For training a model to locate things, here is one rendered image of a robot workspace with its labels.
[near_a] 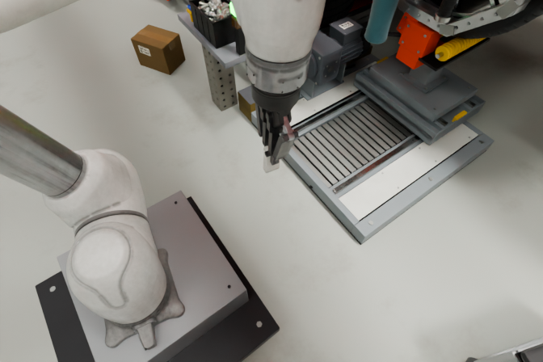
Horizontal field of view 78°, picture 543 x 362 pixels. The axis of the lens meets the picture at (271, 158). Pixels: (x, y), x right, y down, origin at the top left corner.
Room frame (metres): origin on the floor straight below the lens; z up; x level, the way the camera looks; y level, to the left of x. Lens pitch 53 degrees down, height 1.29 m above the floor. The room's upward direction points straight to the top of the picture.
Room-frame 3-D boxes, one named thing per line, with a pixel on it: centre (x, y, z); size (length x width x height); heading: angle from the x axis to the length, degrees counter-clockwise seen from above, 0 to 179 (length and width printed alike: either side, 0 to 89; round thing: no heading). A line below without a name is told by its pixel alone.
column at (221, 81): (1.33, 0.25, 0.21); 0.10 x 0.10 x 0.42; 35
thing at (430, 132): (1.26, -0.72, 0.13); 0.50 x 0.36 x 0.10; 35
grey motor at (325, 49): (1.37, -0.33, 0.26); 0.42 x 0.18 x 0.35; 125
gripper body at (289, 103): (0.39, -0.01, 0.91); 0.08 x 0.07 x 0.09; 26
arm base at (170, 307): (0.21, 0.32, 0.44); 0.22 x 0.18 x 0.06; 26
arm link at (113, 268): (0.24, 0.32, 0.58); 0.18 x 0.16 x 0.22; 23
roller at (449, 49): (1.12, -0.73, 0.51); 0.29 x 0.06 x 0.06; 125
